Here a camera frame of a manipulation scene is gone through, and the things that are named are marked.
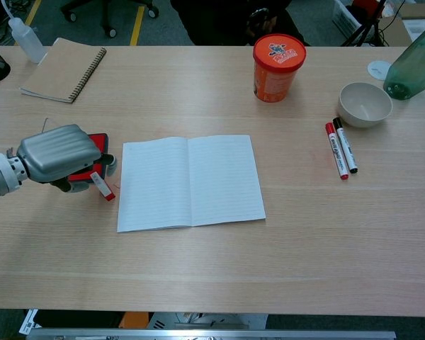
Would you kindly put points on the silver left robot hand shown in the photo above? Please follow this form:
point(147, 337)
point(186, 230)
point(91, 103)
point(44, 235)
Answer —
point(56, 152)

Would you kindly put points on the red white stamp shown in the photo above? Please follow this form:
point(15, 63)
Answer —
point(102, 184)

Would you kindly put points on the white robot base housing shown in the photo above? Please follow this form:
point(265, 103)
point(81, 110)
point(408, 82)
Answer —
point(212, 320)

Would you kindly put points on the kraft spiral notebook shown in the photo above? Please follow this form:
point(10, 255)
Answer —
point(63, 71)

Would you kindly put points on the open white lined notebook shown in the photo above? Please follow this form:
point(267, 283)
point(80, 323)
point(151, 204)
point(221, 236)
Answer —
point(189, 182)

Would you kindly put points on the red ink pad dark case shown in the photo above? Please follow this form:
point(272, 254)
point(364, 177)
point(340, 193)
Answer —
point(99, 140)

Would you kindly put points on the white squeeze bottle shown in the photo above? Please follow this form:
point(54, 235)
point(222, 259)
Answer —
point(26, 39)

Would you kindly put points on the black office chair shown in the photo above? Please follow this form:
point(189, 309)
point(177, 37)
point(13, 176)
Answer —
point(110, 14)

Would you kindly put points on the orange box under table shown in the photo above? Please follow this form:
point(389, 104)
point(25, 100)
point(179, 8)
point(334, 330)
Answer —
point(134, 319)

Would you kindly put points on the person in black clothes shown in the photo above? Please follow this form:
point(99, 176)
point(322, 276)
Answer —
point(230, 21)

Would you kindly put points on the orange lidded canister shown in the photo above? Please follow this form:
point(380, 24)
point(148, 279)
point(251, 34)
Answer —
point(278, 67)

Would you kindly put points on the red whiteboard marker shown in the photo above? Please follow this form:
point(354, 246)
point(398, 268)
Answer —
point(336, 150)

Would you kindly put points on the black whiteboard marker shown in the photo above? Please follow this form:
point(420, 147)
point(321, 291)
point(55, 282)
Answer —
point(345, 145)

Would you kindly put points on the beige bowl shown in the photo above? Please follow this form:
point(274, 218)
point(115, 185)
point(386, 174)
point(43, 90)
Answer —
point(365, 104)

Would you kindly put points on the white plastic crate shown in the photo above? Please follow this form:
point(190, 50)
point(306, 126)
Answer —
point(347, 17)

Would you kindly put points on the white round disc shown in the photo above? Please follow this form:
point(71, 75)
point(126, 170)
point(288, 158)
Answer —
point(378, 69)

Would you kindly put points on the black tripod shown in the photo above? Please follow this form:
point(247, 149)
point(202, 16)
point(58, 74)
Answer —
point(366, 28)

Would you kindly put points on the brown cardboard box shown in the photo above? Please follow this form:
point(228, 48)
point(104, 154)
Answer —
point(396, 30)

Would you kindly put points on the green plastic bottle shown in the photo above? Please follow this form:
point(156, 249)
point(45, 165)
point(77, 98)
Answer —
point(412, 63)

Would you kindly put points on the aluminium rail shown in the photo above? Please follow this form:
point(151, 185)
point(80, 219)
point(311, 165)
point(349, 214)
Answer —
point(212, 334)

